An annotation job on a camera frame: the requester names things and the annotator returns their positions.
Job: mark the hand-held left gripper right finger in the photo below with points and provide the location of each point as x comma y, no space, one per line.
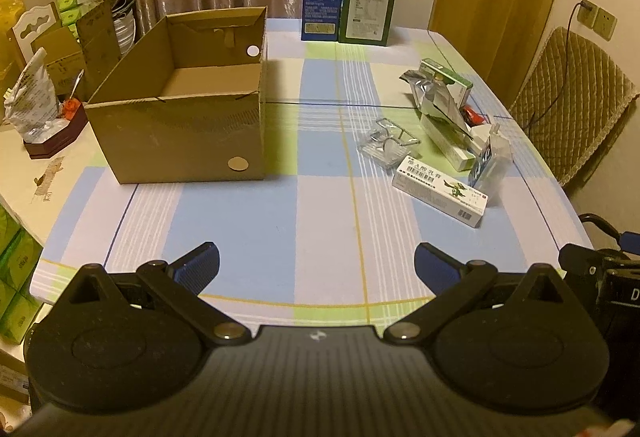
432,263

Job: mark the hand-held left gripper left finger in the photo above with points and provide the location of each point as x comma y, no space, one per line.
197,263

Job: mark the white medicine box lizard print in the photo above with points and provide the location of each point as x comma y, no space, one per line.
435,189

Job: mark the clear plastic box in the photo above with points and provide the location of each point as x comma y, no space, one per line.
492,167

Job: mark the white medicine box grey-green swirl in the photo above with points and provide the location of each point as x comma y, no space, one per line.
450,149

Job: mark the brown cardboard box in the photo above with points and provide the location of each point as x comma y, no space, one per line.
175,137

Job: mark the small red packet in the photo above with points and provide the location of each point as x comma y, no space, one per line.
475,117

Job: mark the silver foil blister pack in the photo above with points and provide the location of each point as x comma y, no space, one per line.
440,109

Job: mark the green and white medicine box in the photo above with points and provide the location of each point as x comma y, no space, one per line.
452,77

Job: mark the checked cloth desktop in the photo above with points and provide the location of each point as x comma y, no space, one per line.
300,217

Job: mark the stack of green tissue boxes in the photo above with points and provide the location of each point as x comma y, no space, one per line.
15,267

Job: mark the chair with quilted cover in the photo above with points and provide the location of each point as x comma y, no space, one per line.
575,102

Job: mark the dark red tray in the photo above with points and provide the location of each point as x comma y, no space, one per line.
55,139

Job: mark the cream side table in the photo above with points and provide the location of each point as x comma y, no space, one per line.
30,172

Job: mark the small orange-red item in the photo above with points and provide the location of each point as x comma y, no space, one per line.
71,108

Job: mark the metal spoon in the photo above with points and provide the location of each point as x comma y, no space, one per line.
76,87

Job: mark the brown cardboard carton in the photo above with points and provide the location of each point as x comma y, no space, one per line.
95,47

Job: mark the white printed plastic bag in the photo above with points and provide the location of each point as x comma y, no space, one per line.
30,92

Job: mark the green milk carton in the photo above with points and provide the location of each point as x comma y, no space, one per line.
367,7

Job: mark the pile of green tissue packs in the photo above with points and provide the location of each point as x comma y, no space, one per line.
72,7

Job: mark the white carved chair back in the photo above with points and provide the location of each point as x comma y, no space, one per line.
30,24

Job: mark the yellow plastic bag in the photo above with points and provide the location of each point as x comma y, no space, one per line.
10,17

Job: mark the empty wall socket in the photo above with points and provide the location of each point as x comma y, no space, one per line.
605,24

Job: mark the wall socket with plug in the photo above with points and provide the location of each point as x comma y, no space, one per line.
587,19

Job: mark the black wall plug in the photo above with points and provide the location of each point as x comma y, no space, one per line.
586,8

